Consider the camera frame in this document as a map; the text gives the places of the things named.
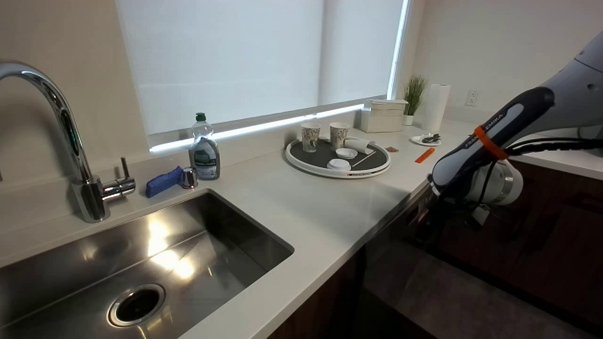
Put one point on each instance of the dark wood cabinet run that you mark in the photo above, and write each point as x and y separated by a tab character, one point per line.
552	237

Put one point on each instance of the clear dish soap bottle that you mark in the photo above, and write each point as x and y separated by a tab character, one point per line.
203	156

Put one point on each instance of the stainless steel sink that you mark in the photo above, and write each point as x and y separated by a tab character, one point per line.
156	256

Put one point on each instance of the patterned paper cup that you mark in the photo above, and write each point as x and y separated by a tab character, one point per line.
339	133
309	137

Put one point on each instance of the dark grey floor mat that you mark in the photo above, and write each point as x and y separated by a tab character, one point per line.
452	293

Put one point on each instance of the blue dish brush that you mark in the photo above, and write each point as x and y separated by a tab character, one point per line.
164	180

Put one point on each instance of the plain white paper cup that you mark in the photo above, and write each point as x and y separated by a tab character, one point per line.
362	145

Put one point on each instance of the small brown object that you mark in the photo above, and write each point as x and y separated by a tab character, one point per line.
392	148

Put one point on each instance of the small green potted plant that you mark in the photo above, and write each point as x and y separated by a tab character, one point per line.
412	94

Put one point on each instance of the small white dish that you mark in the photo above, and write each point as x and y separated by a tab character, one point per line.
337	163
345	152

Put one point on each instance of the orange strip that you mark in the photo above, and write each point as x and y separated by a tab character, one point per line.
424	154

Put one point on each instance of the wooden chopstick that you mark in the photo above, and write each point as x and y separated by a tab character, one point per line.
363	158

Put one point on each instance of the white rectangular container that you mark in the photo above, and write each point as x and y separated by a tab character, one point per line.
382	114

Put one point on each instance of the white wall outlet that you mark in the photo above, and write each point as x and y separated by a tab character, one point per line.
471	97

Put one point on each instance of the small white plate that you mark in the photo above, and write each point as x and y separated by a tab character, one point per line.
424	139

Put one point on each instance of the chrome kitchen faucet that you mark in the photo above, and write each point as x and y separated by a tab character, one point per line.
68	131

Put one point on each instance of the round black white-rimmed tray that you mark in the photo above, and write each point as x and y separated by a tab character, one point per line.
316	163

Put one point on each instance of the white roller window blind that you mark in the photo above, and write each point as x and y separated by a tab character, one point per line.
250	56

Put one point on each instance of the white container by window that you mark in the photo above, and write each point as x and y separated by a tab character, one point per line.
433	107

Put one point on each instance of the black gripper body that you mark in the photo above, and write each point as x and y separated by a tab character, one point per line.
456	209

